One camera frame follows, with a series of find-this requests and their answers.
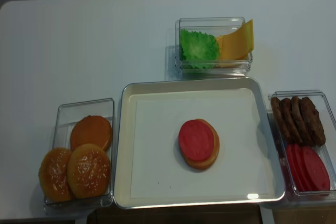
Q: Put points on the plain bun bottom in container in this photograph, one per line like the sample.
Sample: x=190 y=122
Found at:
x=91 y=130

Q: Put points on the middle red tomato slice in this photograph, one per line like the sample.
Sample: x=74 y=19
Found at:
x=304 y=182

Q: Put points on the back red tomato slice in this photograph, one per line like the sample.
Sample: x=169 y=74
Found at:
x=296 y=178

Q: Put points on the leftmost brown patty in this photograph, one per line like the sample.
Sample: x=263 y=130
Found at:
x=275 y=105

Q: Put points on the silver metal baking tray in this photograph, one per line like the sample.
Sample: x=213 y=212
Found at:
x=124 y=159

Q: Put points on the upright yellow cheese slice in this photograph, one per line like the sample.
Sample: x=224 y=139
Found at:
x=237 y=45

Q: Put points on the clear patty tomato container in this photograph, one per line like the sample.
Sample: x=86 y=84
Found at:
x=326 y=152

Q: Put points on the clear lettuce cheese container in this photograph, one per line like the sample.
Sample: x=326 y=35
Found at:
x=216 y=26

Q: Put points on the left sesame bun top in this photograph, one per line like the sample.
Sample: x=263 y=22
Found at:
x=53 y=175

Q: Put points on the clear bun container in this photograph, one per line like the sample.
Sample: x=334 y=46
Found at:
x=68 y=116

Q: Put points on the green lettuce leaf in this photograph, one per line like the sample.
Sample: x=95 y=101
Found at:
x=198 y=49

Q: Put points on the brown meat patty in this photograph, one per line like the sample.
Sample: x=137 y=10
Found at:
x=312 y=121

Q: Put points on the white paper tray liner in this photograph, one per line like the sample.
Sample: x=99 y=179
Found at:
x=241 y=168

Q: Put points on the bottom bun on tray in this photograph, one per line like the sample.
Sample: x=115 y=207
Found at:
x=210 y=161

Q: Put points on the right sesame bun top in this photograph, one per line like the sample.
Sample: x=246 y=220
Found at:
x=88 y=171

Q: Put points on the front red tomato slice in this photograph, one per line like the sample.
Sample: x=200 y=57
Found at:
x=316 y=170

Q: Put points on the sesame bun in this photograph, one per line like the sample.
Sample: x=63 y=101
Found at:
x=88 y=171
x=53 y=175

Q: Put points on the red tomato slice on bun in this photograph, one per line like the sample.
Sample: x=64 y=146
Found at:
x=196 y=140

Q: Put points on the flat yellow cheese slice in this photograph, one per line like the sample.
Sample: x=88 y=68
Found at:
x=233 y=63

